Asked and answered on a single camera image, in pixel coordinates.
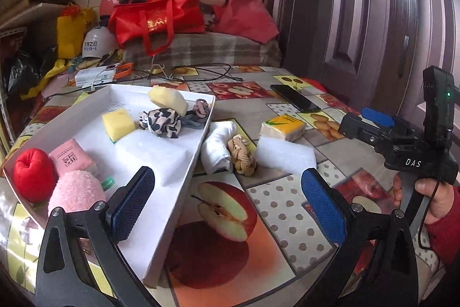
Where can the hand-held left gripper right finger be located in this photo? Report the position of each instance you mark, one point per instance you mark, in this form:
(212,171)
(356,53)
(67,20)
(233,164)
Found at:
(323,213)

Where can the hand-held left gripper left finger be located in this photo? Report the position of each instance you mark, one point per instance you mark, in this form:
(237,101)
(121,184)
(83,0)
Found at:
(131,206)

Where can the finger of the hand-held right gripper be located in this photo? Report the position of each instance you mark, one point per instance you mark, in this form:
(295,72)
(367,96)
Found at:
(377,118)
(355,129)

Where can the pink fluffy ball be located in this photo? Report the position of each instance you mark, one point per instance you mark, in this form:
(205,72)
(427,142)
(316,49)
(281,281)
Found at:
(75,192)

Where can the white foam block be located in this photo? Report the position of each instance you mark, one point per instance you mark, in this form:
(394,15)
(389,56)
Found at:
(158,152)
(284,156)

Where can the yellow tissue packet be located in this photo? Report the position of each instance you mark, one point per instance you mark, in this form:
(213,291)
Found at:
(284,127)

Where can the pink tissue packet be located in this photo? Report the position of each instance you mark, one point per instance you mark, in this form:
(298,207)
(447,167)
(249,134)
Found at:
(70,157)

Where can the yellow sponge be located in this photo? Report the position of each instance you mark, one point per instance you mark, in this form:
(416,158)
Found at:
(118,123)

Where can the cow print scrunchie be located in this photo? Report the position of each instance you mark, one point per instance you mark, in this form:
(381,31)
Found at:
(161,123)

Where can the white cardboard tray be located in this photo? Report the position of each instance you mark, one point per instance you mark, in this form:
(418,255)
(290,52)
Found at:
(72,127)

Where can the red plush apple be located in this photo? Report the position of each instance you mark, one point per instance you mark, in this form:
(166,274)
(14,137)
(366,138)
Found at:
(34,174)

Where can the white towel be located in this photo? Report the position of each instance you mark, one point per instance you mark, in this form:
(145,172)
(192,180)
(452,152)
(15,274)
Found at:
(215,145)

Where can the cream foam sponge piece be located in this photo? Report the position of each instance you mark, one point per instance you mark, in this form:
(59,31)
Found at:
(167,98)

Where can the person's right forearm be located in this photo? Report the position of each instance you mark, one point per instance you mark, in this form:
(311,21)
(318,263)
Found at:
(445,235)

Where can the person's right hand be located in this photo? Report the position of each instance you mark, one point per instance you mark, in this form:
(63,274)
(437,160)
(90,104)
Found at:
(440,199)

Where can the small green capped item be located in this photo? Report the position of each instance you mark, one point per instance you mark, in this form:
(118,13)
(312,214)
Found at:
(107,183)

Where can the fruit print tablecloth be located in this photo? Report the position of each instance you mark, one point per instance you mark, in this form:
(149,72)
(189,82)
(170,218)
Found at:
(287,220)

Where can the black smartphone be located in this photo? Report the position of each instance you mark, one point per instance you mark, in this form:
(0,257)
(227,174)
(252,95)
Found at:
(294,97)

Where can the panelled door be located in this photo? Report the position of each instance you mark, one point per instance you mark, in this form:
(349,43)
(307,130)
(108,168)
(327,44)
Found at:
(359,5)

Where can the white power bank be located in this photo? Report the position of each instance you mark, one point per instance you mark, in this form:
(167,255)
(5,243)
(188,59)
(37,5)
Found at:
(93,76)

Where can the orange small device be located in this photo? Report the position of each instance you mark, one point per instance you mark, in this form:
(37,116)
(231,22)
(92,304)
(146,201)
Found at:
(124,71)

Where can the red cloth bag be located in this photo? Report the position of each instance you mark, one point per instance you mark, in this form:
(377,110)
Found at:
(244,15)

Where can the plaid blanket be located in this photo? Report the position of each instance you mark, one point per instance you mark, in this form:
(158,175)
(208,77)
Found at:
(215,48)

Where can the white helmet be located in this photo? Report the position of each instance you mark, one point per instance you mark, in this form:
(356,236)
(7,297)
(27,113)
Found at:
(97,44)

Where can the black plastic bag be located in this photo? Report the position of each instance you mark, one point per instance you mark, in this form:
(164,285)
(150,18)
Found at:
(25,73)

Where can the yellow bag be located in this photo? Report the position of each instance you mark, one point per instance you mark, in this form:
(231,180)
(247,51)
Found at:
(72,33)

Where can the red tote bag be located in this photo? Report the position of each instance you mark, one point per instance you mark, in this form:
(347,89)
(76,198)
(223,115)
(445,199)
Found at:
(158,19)

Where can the wooden shelf board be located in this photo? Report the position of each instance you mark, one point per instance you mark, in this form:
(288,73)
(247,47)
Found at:
(28,14)

